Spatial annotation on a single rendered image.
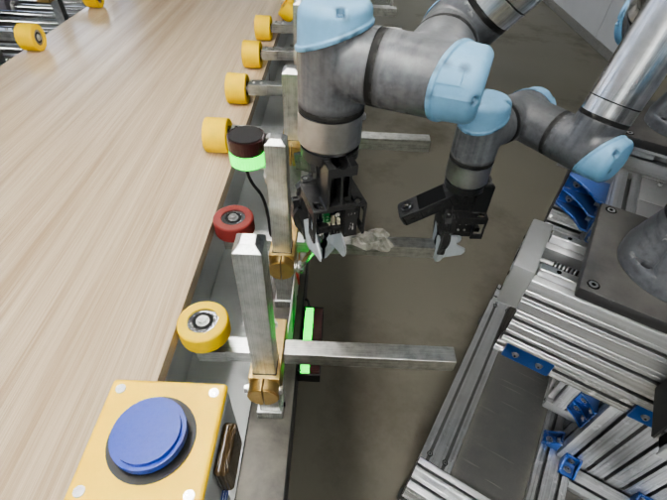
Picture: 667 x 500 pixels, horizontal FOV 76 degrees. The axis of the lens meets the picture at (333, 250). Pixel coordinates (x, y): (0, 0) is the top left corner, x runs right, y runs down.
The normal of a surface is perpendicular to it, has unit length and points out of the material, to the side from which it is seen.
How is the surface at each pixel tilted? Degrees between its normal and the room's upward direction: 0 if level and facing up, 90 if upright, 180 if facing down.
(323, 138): 90
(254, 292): 90
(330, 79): 93
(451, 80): 66
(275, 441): 0
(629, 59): 72
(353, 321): 0
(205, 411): 0
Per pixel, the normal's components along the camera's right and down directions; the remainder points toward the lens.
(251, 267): -0.03, 0.70
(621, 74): -0.73, 0.18
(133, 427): 0.04, -0.71
